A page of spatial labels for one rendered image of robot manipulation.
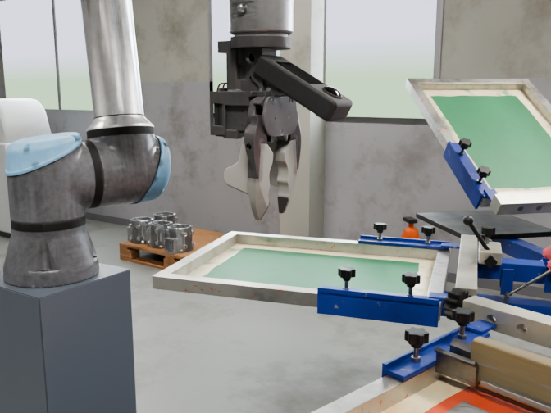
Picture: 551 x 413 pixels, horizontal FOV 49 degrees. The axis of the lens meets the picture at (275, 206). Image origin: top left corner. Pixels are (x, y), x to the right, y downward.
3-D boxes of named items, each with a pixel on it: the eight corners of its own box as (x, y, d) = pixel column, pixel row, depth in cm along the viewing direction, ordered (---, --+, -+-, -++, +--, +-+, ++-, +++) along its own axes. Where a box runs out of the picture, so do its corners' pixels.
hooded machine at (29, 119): (-26, 230, 657) (-39, 98, 630) (25, 220, 707) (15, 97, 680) (13, 240, 616) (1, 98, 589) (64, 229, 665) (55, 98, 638)
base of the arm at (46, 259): (-16, 277, 98) (-21, 218, 97) (61, 256, 111) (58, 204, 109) (41, 294, 90) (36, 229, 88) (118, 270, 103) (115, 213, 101)
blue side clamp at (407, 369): (403, 408, 108) (403, 372, 106) (380, 397, 111) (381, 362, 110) (488, 359, 127) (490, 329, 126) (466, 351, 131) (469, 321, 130)
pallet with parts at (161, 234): (114, 260, 540) (111, 220, 533) (183, 240, 615) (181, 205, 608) (233, 287, 468) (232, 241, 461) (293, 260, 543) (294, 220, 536)
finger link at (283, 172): (264, 201, 81) (256, 134, 77) (302, 206, 77) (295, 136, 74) (250, 209, 78) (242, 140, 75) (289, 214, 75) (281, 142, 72)
